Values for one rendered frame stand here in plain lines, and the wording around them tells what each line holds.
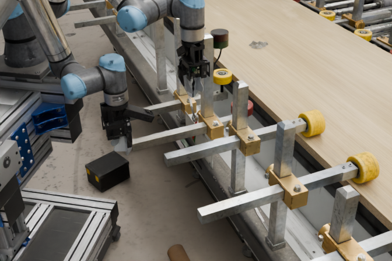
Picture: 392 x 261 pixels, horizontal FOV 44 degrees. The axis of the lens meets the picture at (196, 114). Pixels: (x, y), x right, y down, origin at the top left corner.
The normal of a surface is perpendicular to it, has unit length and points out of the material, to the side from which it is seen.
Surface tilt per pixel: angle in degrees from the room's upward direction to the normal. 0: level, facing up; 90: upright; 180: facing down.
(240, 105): 90
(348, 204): 90
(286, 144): 90
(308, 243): 0
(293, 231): 0
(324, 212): 90
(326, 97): 0
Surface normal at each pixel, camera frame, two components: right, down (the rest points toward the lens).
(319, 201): -0.92, 0.22
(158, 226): -0.02, -0.85
